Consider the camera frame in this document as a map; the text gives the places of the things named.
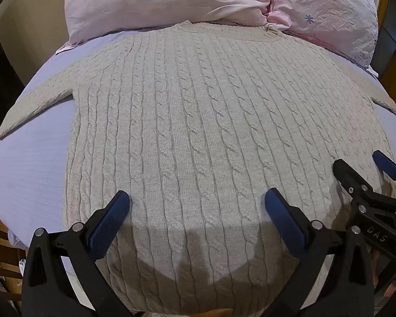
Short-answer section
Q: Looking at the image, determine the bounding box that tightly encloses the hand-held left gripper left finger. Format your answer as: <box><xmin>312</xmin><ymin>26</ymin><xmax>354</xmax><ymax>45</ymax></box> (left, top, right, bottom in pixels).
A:
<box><xmin>21</xmin><ymin>190</ymin><xmax>142</xmax><ymax>317</ymax></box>

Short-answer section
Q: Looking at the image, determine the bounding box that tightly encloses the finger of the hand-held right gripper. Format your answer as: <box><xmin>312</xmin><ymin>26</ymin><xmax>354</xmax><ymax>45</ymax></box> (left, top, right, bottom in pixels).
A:
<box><xmin>332</xmin><ymin>159</ymin><xmax>383</xmax><ymax>205</ymax></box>
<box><xmin>372</xmin><ymin>150</ymin><xmax>396</xmax><ymax>189</ymax></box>

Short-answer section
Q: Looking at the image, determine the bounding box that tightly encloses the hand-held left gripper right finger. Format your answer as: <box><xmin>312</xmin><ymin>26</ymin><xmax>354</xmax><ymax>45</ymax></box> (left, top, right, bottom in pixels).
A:
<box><xmin>264</xmin><ymin>188</ymin><xmax>385</xmax><ymax>317</ymax></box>

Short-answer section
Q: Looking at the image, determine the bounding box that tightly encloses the beige cable-knit sweater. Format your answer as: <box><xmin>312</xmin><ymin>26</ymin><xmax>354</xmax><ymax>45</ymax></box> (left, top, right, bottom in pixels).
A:
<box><xmin>0</xmin><ymin>20</ymin><xmax>396</xmax><ymax>316</ymax></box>

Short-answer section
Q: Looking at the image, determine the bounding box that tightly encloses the lavender bed sheet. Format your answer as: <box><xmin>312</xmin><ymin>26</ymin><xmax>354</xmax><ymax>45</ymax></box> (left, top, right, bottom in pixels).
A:
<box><xmin>0</xmin><ymin>30</ymin><xmax>396</xmax><ymax>273</ymax></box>

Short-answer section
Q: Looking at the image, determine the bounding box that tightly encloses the brown wooden chair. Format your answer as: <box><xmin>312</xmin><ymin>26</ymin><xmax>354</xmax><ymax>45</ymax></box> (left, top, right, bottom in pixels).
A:
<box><xmin>0</xmin><ymin>205</ymin><xmax>27</xmax><ymax>307</ymax></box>

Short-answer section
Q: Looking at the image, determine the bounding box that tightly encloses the pink floral pillow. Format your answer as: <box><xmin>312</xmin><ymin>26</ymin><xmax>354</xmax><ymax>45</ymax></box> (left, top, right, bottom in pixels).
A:
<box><xmin>267</xmin><ymin>0</ymin><xmax>380</xmax><ymax>72</ymax></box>
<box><xmin>63</xmin><ymin>0</ymin><xmax>275</xmax><ymax>45</ymax></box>

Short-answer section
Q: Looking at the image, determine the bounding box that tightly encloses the dark furniture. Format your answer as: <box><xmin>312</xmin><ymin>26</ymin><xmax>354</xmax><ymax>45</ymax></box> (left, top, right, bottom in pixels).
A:
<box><xmin>0</xmin><ymin>16</ymin><xmax>29</xmax><ymax>129</ymax></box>

